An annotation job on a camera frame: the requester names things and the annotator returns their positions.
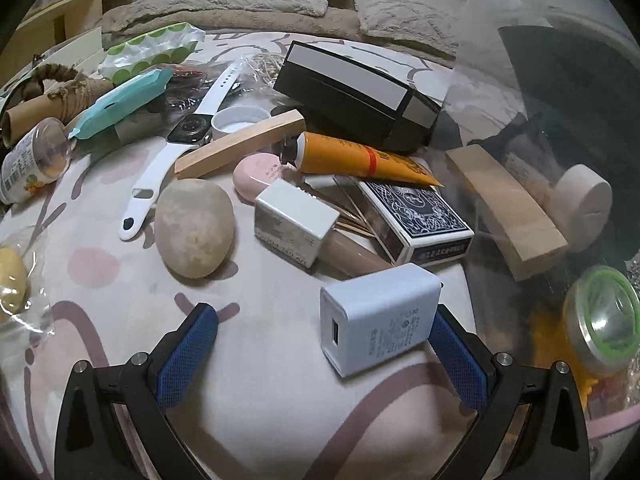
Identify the smooth beige stone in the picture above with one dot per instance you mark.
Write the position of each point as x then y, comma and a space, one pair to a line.
195, 232

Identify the black and white box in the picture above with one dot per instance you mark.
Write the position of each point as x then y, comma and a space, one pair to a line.
360, 92

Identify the thick wooden block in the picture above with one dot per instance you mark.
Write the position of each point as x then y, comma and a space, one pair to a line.
505, 210

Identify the white charger plug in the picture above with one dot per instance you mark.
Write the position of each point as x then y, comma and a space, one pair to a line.
375, 320

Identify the black cloth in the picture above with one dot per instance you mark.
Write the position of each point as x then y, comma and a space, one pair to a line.
575, 75

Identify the quilted beige duvet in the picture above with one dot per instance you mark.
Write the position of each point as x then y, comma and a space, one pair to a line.
215, 2

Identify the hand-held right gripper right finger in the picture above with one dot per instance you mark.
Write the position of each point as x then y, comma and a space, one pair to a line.
457, 360

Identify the green dotted packet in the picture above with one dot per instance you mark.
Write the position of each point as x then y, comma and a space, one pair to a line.
150, 47

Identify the bag of fairy lights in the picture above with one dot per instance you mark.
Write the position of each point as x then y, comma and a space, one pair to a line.
260, 62

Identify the teal wet wipes pack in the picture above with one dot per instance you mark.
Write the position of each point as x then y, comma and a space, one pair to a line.
125, 105

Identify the long wooden shelf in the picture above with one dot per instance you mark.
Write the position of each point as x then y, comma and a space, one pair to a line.
60, 15

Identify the scattered wooden toothpicks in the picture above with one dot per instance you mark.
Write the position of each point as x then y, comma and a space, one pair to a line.
360, 220

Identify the small pink case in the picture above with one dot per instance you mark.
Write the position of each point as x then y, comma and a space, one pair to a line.
255, 175

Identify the clear plastic container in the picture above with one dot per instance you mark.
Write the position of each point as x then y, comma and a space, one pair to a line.
480, 60

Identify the white smart watch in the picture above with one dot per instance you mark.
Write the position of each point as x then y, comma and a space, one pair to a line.
190, 130

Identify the slim wooden block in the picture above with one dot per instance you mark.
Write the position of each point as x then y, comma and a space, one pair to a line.
240, 145

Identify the quilted beige pillow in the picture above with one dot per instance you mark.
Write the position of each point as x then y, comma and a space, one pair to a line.
405, 5

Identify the dark patterned card box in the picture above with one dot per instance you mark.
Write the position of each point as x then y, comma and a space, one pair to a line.
420, 220

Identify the beige wooden cylinder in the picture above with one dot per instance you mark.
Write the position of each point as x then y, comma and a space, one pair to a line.
585, 205

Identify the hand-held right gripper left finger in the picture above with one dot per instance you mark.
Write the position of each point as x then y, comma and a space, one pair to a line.
187, 355

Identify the white square adapter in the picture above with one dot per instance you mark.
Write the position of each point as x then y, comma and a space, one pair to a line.
295, 225

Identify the yellow soap in bag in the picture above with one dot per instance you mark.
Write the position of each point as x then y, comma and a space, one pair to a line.
10, 280

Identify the yellow bottle with green lid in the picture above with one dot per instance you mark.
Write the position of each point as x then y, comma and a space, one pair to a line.
607, 320

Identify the orange tube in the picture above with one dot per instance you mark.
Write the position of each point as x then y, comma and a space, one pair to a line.
350, 157

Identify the round pink mirror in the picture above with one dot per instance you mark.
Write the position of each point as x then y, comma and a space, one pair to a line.
615, 425

